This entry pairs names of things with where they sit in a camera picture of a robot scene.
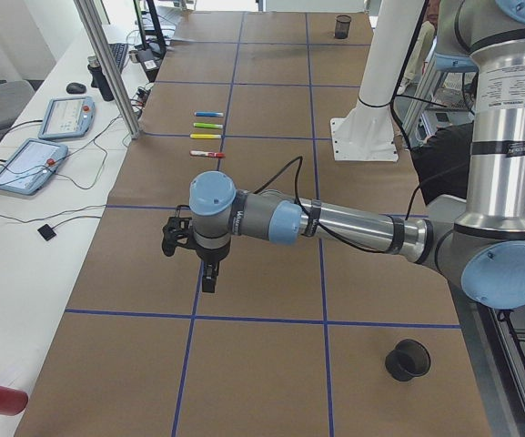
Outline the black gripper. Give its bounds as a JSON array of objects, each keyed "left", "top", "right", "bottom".
[{"left": 202, "top": 258, "right": 221, "bottom": 292}]

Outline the red whiteboard marker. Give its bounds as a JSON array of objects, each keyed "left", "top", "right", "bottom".
[{"left": 189, "top": 150, "right": 226, "bottom": 159}]

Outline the blue highlighter pen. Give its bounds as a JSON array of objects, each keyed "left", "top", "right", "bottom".
[{"left": 194, "top": 111, "right": 225, "bottom": 117}]

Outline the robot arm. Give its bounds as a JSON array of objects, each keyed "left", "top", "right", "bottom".
[{"left": 189, "top": 1, "right": 525, "bottom": 310}]

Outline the yellow highlighter pen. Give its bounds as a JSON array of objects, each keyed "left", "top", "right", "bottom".
[{"left": 190, "top": 133, "right": 222, "bottom": 139}]

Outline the green highlighter pen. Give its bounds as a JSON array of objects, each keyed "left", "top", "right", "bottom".
[{"left": 193, "top": 122, "right": 224, "bottom": 129}]

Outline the small black sensor pad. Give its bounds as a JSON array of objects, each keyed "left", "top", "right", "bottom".
[{"left": 37, "top": 224, "right": 56, "bottom": 241}]

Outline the near teach pendant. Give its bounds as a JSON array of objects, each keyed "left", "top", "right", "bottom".
[{"left": 0, "top": 138, "right": 68, "bottom": 196}]

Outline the teach pendant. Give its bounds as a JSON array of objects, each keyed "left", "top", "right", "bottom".
[
  {"left": 0, "top": 138, "right": 68, "bottom": 196},
  {"left": 38, "top": 96, "right": 96, "bottom": 140}
]

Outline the solid black pen cup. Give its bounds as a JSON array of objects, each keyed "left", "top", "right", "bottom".
[{"left": 385, "top": 339, "right": 431, "bottom": 381}]

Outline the far teach pendant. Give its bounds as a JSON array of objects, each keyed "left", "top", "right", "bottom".
[{"left": 38, "top": 96, "right": 96, "bottom": 140}]

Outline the black water bottle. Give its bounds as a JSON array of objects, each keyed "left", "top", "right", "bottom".
[{"left": 87, "top": 56, "right": 115, "bottom": 101}]

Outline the black computer mouse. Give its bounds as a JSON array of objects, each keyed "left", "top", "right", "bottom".
[{"left": 66, "top": 82, "right": 86, "bottom": 95}]

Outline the black keyboard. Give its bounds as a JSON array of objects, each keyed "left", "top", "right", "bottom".
[{"left": 109, "top": 43, "right": 129, "bottom": 72}]

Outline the black mesh pen cup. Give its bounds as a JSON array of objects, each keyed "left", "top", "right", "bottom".
[{"left": 334, "top": 15, "right": 352, "bottom": 39}]

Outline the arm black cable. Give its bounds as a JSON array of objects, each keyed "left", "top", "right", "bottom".
[{"left": 251, "top": 156, "right": 427, "bottom": 254}]

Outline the aluminium frame post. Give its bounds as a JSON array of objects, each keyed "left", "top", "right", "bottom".
[{"left": 74, "top": 0, "right": 141, "bottom": 139}]

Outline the white camera pillar base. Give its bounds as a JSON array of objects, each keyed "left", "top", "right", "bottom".
[{"left": 330, "top": 0, "right": 425, "bottom": 162}]

